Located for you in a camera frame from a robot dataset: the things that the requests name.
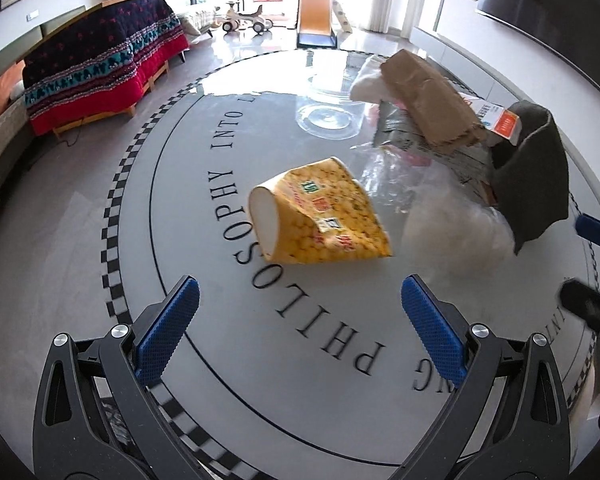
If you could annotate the clear plastic bag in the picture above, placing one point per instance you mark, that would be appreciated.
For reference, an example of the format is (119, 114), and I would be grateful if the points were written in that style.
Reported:
(432, 221)

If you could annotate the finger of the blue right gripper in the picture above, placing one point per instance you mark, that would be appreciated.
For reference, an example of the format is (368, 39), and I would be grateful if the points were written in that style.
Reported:
(588, 228)

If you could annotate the table with patterned red quilt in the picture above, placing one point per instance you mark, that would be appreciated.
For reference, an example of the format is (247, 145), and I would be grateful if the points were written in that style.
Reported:
(99, 62)

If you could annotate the orange cushion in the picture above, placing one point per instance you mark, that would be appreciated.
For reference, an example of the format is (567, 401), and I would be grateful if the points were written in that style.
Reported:
(11, 85)

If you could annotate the grey green sofa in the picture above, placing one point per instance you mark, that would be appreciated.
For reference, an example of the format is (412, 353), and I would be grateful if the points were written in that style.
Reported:
(15, 131)

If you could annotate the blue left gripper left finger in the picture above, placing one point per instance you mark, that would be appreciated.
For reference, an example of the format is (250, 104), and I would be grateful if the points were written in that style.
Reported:
(160, 328)

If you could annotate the clear plastic cup lid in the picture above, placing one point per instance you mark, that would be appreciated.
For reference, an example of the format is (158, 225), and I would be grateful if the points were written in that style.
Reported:
(336, 121)

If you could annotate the yellow popcorn bucket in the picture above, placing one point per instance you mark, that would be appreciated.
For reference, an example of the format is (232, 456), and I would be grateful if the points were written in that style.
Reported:
(316, 213)

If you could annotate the silver foil snack bag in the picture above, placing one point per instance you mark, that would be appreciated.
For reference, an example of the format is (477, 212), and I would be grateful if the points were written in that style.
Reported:
(470, 164)

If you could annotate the white box with orange label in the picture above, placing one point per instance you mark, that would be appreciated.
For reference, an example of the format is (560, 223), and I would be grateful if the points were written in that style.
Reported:
(499, 120)

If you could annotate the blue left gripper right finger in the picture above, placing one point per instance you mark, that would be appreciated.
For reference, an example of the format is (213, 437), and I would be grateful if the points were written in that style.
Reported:
(446, 348)

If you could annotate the dark grey cloth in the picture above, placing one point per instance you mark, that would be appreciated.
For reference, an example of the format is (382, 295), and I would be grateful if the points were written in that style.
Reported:
(530, 180)

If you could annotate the white tissue plastic wrap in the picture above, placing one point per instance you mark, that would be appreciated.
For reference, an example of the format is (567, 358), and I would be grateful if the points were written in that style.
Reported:
(369, 86)

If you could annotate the brown paper bag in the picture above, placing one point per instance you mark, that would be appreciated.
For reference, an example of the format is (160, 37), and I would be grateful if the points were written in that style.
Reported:
(442, 116)

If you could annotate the white ride-on toy car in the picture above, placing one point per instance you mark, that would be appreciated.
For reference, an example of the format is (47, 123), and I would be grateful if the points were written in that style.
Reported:
(256, 20)

